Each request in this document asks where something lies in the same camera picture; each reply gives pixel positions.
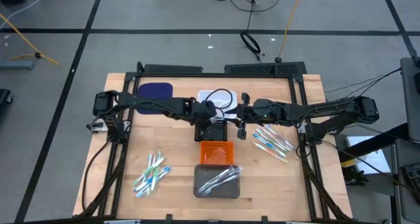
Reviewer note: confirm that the black perforated plastic basket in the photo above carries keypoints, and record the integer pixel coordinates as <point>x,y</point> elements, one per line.
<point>220,132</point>

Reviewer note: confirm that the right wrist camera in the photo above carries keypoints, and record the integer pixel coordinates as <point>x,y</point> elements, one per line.
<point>262,107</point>

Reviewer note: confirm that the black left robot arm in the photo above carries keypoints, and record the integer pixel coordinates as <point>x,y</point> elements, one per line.
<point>147,104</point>

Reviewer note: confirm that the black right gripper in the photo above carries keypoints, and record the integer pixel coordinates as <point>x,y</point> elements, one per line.
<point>242,132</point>

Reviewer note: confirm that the grey furniture panel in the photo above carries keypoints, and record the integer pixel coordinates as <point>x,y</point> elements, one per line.
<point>407,211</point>

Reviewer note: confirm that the white label strip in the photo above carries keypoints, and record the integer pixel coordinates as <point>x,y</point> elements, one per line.
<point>121,222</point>

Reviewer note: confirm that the black caster foot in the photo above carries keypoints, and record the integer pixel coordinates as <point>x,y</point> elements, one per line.
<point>5,96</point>

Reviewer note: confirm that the black slanted bar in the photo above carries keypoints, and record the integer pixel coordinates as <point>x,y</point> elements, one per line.
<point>377,142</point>

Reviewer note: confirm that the white perforated plastic basket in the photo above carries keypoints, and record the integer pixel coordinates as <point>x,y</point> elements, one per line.
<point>201,94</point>

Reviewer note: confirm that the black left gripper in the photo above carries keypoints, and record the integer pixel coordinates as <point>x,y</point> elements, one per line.
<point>203,112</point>

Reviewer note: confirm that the black keyboard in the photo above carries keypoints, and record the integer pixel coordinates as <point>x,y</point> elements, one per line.
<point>411,178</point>

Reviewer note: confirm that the orange perforated plastic basket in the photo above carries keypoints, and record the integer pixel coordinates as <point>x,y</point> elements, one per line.
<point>216,151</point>

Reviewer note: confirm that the silver arm base bracket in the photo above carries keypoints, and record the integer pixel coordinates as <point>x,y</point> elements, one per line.
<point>302,127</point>
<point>96,125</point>

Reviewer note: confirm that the grey floor bar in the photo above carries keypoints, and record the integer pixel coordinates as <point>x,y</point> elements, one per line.
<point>16,65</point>

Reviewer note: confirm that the grey chair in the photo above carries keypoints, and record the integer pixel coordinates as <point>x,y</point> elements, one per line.
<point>411,102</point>

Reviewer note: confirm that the black edge clamp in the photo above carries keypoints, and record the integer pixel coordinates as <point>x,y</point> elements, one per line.
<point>169,218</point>
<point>264,219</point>

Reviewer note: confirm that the purple packaged toothbrush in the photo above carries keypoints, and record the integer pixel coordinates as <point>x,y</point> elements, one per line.
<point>218,179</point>
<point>279,136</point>
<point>220,185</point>

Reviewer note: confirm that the grey translucent plastic tray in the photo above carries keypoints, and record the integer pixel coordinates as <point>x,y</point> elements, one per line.
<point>206,171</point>

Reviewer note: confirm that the navy blue cloth mat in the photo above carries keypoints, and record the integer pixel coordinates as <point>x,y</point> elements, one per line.
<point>154,89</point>

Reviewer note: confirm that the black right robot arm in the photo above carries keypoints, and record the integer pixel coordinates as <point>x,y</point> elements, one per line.
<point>328,109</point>

